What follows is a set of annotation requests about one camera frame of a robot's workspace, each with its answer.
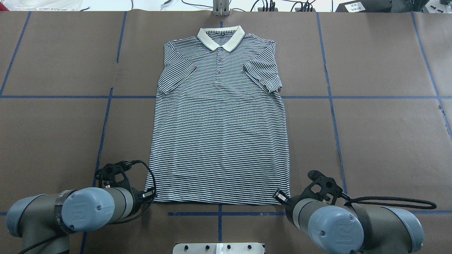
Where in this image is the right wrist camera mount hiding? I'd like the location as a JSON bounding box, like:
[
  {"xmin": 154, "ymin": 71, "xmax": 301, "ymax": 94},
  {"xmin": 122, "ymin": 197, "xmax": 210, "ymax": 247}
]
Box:
[{"xmin": 301, "ymin": 170, "xmax": 350, "ymax": 205}]

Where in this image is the black box with label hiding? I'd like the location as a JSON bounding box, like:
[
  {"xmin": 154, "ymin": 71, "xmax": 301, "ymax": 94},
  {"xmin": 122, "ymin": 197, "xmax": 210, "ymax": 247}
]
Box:
[{"xmin": 335, "ymin": 0, "xmax": 413, "ymax": 13}]

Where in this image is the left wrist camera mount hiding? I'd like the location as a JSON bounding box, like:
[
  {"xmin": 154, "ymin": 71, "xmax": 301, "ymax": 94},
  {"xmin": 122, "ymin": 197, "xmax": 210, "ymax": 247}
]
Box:
[{"xmin": 95, "ymin": 160, "xmax": 141, "ymax": 191}]

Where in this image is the navy white striped polo shirt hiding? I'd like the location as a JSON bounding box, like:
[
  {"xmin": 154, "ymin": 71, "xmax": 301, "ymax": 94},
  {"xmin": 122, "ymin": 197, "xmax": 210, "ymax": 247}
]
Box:
[{"xmin": 145, "ymin": 26, "xmax": 291, "ymax": 205}]

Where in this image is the aluminium frame post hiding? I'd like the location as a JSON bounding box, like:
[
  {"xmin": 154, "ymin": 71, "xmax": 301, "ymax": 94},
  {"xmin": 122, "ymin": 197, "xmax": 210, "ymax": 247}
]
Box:
[{"xmin": 213, "ymin": 0, "xmax": 230, "ymax": 17}]

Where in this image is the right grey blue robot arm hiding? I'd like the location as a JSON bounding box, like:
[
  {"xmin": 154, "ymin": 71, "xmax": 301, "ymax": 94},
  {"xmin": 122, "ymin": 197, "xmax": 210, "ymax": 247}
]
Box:
[{"xmin": 273, "ymin": 190, "xmax": 425, "ymax": 254}]

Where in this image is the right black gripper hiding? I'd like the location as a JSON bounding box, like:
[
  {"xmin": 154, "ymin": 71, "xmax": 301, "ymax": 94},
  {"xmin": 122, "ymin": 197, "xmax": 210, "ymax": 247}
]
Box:
[{"xmin": 274, "ymin": 189, "xmax": 290, "ymax": 206}]

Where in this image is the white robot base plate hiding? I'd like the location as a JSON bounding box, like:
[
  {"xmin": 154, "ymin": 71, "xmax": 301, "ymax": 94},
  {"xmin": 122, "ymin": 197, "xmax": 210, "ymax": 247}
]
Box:
[{"xmin": 172, "ymin": 242, "xmax": 266, "ymax": 254}]

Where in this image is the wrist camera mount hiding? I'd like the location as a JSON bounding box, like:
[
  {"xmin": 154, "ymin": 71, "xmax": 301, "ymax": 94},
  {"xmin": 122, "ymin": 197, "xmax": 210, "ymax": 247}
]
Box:
[
  {"xmin": 301, "ymin": 170, "xmax": 350, "ymax": 205},
  {"xmin": 95, "ymin": 160, "xmax": 141, "ymax": 191}
]

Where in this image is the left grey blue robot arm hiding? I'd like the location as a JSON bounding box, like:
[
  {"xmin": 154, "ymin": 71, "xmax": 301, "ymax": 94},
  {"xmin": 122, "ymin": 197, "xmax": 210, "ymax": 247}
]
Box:
[{"xmin": 5, "ymin": 187, "xmax": 157, "ymax": 254}]

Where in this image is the clear plastic bag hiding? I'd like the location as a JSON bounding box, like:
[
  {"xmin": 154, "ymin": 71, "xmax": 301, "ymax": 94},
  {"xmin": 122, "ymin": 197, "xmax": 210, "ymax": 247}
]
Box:
[{"xmin": 1, "ymin": 0, "xmax": 83, "ymax": 11}]

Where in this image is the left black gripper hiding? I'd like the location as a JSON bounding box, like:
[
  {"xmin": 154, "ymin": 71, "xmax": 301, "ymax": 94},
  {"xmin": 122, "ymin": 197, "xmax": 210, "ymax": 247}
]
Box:
[{"xmin": 140, "ymin": 189, "xmax": 157, "ymax": 206}]

